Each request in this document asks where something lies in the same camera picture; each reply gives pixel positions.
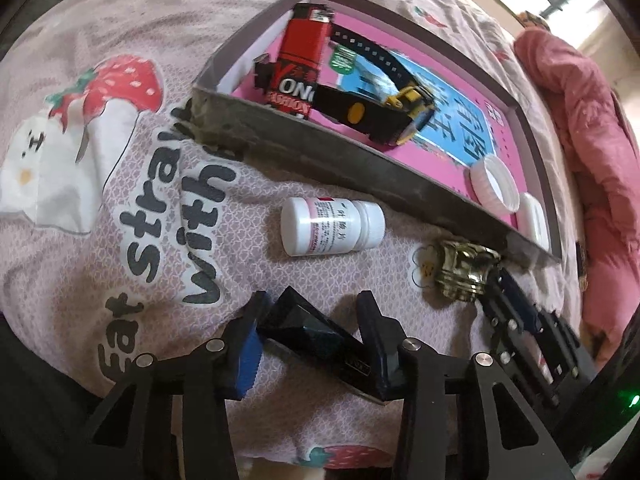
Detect white pill bottle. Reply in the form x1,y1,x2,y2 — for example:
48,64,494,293
280,196,386,257

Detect glossy black box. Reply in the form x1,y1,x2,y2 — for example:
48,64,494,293
257,286,386,405

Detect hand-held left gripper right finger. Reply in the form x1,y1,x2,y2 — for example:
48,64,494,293
356,291,576,480

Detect small white round container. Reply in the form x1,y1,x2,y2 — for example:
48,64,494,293
517,192,551,251

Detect white ribbed bottle cap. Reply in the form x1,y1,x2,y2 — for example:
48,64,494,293
469,155,521,211

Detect red lighter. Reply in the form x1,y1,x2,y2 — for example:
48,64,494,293
265,4,335,120

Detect strawberry printed bed sheet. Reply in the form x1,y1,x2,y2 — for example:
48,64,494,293
0,0,601,471

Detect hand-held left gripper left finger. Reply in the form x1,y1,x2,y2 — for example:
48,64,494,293
80,290,273,480

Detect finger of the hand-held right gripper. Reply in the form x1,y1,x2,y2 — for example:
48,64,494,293
500,269,596,386
482,270,561,408

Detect yellow and black toy watch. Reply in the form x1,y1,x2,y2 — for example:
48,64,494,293
312,22,443,148

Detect pink quilt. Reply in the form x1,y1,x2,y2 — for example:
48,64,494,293
514,27,640,356

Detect brown patterned pillow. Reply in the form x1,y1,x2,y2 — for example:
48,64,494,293
517,10,548,31

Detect shallow grey cardboard box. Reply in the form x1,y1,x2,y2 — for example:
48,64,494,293
192,0,563,273

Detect pink and blue book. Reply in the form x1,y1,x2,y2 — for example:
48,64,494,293
232,7,543,241

